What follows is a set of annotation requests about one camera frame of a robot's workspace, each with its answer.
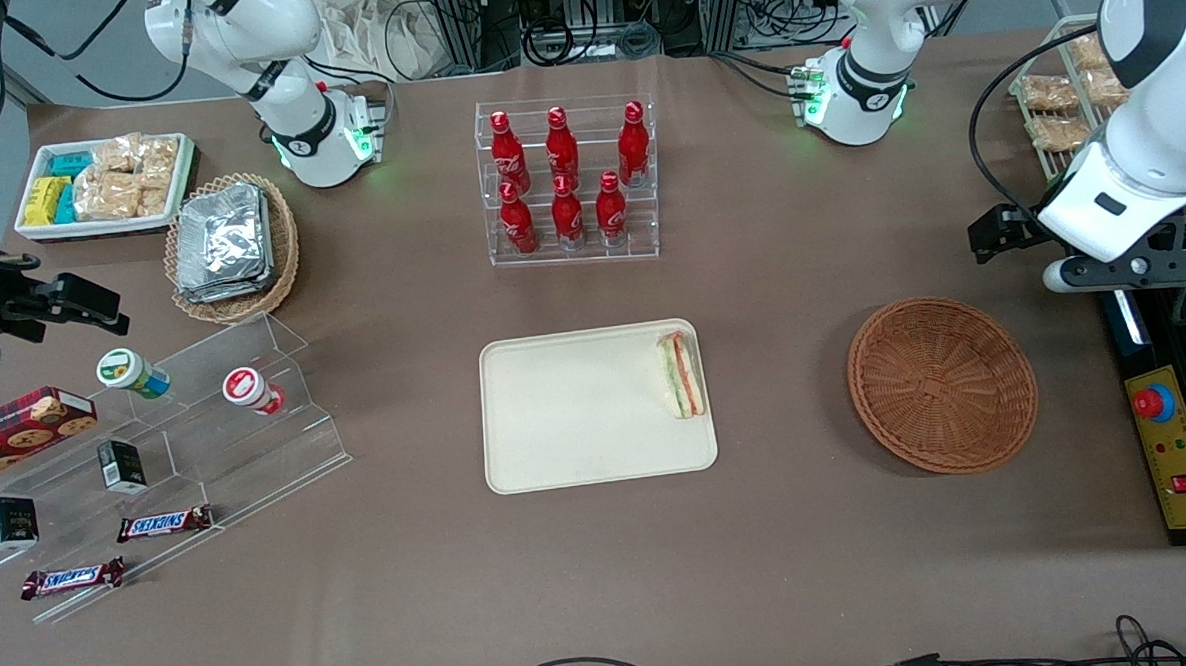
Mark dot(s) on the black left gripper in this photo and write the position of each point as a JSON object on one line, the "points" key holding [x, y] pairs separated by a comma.
{"points": [[1018, 228]]}

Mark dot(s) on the triangular sandwich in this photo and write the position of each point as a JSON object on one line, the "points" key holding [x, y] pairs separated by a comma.
{"points": [[683, 379]]}

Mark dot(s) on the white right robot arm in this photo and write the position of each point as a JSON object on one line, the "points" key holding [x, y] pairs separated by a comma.
{"points": [[293, 116]]}

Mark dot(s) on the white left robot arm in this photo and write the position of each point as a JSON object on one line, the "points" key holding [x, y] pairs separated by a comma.
{"points": [[872, 81]]}

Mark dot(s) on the round brown wicker basket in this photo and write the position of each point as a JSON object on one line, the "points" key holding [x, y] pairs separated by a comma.
{"points": [[941, 388]]}

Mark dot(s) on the oval light wicker basket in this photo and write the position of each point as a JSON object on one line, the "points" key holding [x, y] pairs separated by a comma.
{"points": [[284, 256]]}

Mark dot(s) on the cream plastic tray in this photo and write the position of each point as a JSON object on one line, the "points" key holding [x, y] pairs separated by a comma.
{"points": [[577, 414]]}

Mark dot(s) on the white rectangular snack bin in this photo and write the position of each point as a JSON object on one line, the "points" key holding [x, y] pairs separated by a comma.
{"points": [[98, 228]]}

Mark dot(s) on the green lid yogurt cup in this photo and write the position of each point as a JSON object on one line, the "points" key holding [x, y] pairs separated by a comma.
{"points": [[119, 369]]}

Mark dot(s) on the teal snack packet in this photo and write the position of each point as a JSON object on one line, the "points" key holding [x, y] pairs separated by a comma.
{"points": [[70, 166], [66, 206]]}

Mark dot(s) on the clear rice cracker bag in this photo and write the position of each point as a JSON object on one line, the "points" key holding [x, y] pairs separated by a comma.
{"points": [[160, 157], [117, 156], [105, 196], [153, 196]]}

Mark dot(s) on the yellow snack packet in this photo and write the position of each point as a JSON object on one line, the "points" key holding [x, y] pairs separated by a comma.
{"points": [[45, 202]]}

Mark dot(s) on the bagged cracker snack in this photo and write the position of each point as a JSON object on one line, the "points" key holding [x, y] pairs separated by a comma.
{"points": [[1050, 95], [1060, 132], [1089, 53], [1106, 88]]}

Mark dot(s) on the silver foil pack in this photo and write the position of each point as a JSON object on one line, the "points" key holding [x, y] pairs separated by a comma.
{"points": [[271, 262], [220, 237]]}

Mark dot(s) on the red tartan cookie box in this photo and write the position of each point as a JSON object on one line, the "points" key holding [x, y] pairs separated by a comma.
{"points": [[17, 433]]}

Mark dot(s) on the small black carton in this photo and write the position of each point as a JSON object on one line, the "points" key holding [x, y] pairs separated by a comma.
{"points": [[121, 467], [11, 523]]}

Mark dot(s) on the red lid yogurt cup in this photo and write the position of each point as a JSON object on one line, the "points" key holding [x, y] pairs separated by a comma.
{"points": [[243, 386]]}

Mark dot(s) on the clear acrylic step shelf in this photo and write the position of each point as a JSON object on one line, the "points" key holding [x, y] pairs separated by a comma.
{"points": [[208, 460]]}

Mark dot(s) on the brown Snickers bar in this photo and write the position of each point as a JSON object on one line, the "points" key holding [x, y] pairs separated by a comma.
{"points": [[71, 578], [164, 524]]}

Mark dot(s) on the black yellow control box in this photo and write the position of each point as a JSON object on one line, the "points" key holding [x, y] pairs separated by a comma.
{"points": [[1174, 468]]}

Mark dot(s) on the clear acrylic bottle rack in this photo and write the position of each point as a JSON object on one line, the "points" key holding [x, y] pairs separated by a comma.
{"points": [[639, 241]]}

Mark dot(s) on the red cola bottle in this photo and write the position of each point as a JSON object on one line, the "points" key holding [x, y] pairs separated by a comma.
{"points": [[518, 226], [568, 219], [611, 214], [508, 157], [633, 146], [562, 149]]}

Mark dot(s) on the white cloth bag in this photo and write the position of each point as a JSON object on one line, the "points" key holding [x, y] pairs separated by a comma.
{"points": [[380, 37]]}

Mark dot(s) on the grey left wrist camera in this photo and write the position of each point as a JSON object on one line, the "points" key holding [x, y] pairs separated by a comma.
{"points": [[1063, 276]]}

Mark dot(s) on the aluminium frame post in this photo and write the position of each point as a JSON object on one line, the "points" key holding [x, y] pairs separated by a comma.
{"points": [[459, 24], [729, 7]]}

